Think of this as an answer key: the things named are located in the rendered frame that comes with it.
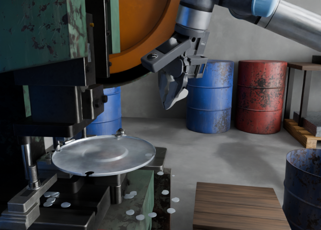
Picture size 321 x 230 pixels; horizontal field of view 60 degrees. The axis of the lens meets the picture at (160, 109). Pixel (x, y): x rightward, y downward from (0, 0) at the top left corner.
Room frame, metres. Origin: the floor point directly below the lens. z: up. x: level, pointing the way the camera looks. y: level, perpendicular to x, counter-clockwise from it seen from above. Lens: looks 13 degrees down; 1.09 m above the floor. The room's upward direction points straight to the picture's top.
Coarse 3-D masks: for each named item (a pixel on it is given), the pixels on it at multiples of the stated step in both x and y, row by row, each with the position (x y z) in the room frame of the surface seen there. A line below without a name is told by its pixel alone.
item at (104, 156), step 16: (80, 144) 0.82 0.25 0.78; (96, 144) 0.82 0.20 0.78; (112, 144) 0.81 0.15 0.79; (128, 144) 0.82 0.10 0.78; (144, 144) 0.82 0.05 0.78; (64, 160) 0.70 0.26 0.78; (80, 160) 0.70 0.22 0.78; (96, 160) 0.69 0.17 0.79; (112, 160) 0.70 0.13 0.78; (128, 160) 0.70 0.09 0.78; (144, 160) 0.70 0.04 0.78; (96, 176) 0.61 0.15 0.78
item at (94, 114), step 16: (32, 96) 0.70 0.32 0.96; (48, 96) 0.69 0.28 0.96; (64, 96) 0.69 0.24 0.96; (80, 96) 0.70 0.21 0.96; (96, 96) 0.74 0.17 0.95; (32, 112) 0.70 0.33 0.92; (48, 112) 0.69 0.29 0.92; (64, 112) 0.69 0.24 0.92; (80, 112) 0.70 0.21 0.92; (96, 112) 0.73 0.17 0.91
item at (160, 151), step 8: (160, 152) 0.76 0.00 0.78; (152, 160) 0.70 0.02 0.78; (160, 160) 0.70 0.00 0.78; (144, 168) 0.67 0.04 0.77; (152, 168) 0.67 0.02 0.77; (160, 168) 0.67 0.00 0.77; (104, 176) 0.70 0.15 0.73; (112, 176) 0.70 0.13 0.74; (120, 176) 0.71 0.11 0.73; (96, 184) 0.70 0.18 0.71; (104, 184) 0.70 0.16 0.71; (112, 184) 0.70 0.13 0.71; (120, 184) 0.71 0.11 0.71; (128, 184) 0.77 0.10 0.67; (112, 192) 0.70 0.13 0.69; (120, 192) 0.70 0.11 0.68; (112, 200) 0.70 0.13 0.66; (120, 200) 0.70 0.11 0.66
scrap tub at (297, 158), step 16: (288, 160) 1.39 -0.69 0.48; (304, 160) 1.56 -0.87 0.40; (320, 160) 1.55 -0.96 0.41; (288, 176) 1.37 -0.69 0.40; (304, 176) 1.26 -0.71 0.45; (320, 176) 1.54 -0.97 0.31; (288, 192) 1.35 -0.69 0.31; (304, 192) 1.25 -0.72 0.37; (320, 192) 1.20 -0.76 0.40; (288, 208) 1.34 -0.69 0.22; (304, 208) 1.25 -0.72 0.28; (320, 208) 1.19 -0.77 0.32; (304, 224) 1.24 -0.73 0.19; (320, 224) 1.19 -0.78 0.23
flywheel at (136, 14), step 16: (128, 0) 1.12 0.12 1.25; (144, 0) 1.11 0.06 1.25; (160, 0) 1.10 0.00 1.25; (176, 0) 1.06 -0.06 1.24; (128, 16) 1.12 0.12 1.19; (144, 16) 1.11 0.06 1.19; (160, 16) 1.10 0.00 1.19; (128, 32) 1.12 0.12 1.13; (144, 32) 1.11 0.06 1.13; (160, 32) 1.07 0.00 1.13; (128, 48) 1.11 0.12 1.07; (144, 48) 1.07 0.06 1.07; (112, 64) 1.09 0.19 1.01; (128, 64) 1.08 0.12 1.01
